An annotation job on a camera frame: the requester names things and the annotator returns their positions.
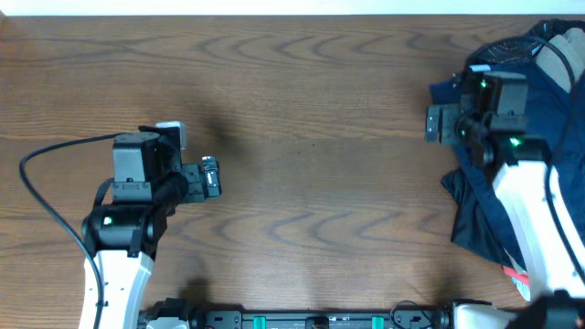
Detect dark blue denim shorts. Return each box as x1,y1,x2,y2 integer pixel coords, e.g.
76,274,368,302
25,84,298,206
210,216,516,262
426,63,584,266

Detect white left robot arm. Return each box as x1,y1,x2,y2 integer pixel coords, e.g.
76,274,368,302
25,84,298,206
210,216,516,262
80,156,221,328

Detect black patterned garment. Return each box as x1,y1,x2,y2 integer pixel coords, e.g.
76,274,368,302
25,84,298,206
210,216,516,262
441,20,584,266

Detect beige khaki garment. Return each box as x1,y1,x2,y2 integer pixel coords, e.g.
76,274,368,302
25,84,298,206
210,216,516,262
534,27,585,95

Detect red white item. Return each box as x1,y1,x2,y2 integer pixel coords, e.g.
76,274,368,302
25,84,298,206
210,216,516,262
502,266,531,302

